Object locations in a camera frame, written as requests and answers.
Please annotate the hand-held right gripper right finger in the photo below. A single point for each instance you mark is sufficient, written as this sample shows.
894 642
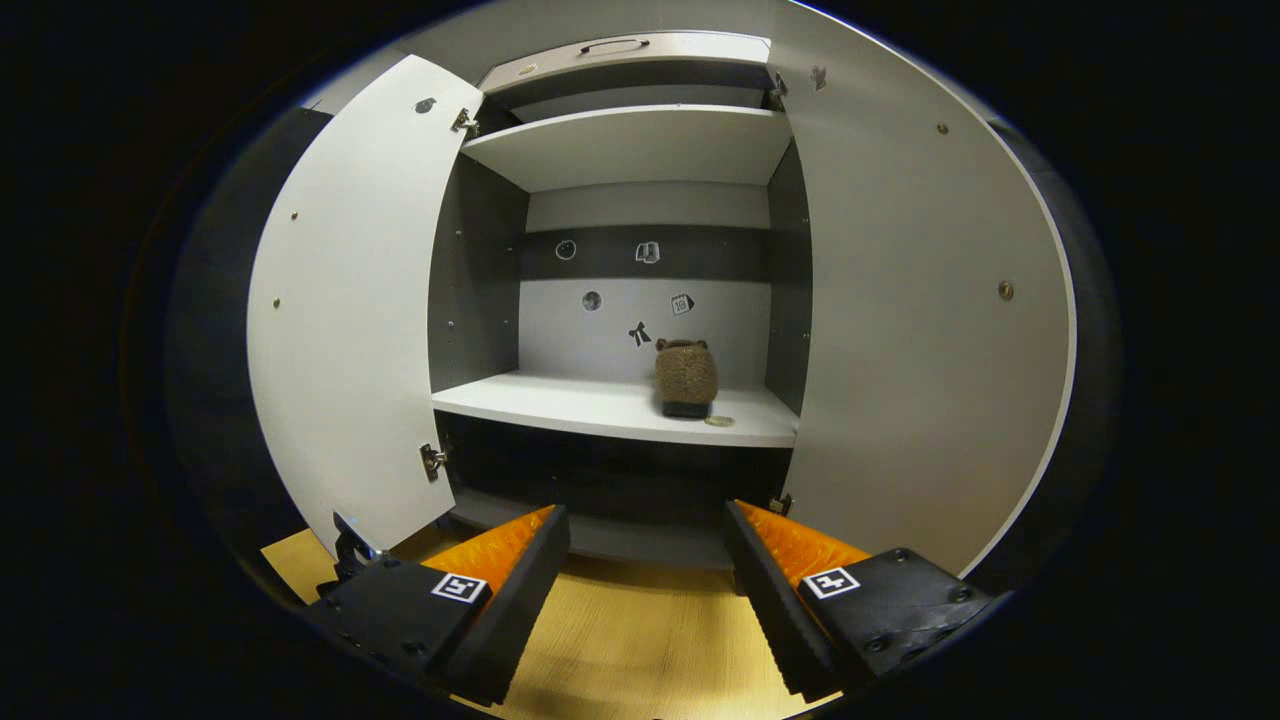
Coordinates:
765 600

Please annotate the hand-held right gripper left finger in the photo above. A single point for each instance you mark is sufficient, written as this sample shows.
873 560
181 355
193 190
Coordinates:
525 600

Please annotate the brown shoe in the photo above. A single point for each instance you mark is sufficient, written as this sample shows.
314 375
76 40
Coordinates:
686 375

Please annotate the white shoe cabinet door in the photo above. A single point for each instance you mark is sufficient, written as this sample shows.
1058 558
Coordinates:
920 320
350 300

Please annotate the white shoe cabinet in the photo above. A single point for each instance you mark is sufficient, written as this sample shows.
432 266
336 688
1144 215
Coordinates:
560 340

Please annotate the metal door hinge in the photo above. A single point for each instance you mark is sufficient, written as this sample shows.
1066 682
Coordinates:
779 85
781 505
463 121
432 460

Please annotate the white cabinet shelf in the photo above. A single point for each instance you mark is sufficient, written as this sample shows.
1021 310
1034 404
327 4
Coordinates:
630 150
560 405

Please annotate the white cabinet drawer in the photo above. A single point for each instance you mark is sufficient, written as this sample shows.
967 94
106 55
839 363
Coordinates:
700 48

